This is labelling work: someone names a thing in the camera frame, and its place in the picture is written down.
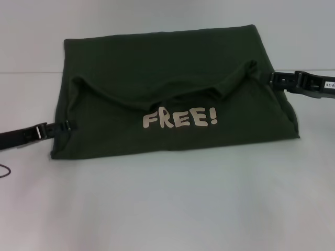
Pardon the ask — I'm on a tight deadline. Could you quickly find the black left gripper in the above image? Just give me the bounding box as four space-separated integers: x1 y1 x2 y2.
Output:
0 119 80 153

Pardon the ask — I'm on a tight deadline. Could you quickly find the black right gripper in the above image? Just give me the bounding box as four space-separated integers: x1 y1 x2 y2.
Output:
269 70 335 100

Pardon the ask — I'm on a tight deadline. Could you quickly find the dark green shirt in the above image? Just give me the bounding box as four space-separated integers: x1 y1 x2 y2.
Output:
48 24 302 161

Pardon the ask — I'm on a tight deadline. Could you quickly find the left arm cable with connector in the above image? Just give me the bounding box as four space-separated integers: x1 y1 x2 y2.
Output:
0 164 13 180

